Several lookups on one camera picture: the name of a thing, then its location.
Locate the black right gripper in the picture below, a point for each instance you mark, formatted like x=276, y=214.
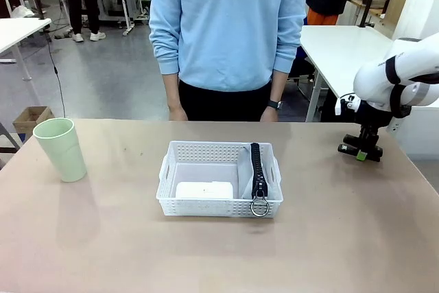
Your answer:
x=372, y=116

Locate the white rectangular box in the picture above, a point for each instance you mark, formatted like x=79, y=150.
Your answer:
x=205, y=190

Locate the pale green plastic cup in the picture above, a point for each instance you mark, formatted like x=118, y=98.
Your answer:
x=65, y=159

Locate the person left forearm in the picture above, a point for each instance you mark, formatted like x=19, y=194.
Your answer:
x=278, y=87

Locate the person right forearm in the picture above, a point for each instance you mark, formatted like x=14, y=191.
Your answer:
x=171, y=90

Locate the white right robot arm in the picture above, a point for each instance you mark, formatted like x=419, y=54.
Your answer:
x=377, y=80

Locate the white perforated plastic basket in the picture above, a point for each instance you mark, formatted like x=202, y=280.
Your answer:
x=205, y=209

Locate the person left hand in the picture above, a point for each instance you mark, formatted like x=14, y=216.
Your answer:
x=270, y=116

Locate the person right hand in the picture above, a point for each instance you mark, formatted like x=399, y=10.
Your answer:
x=177, y=113

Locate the large white table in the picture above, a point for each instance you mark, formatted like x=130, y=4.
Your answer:
x=343, y=49

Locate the black wrist watch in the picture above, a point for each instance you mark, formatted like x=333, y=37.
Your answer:
x=274, y=104

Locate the black chair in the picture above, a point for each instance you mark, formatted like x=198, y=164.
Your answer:
x=303, y=63

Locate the grey pouch black zipper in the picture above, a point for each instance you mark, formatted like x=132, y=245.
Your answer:
x=244, y=176

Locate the black trousers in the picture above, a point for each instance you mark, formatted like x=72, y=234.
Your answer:
x=223, y=107

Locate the light blue sweater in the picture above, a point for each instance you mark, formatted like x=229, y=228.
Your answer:
x=226, y=32

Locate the open cardboard box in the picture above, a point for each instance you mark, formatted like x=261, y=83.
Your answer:
x=24, y=125

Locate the small white table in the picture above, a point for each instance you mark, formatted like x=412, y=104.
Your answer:
x=17, y=29

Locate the white plastic bag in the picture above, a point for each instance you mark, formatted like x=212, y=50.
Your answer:
x=22, y=11

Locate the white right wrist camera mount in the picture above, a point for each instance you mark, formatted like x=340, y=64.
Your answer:
x=339, y=107

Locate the black metal frame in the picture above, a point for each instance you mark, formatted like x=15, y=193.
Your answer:
x=10, y=150

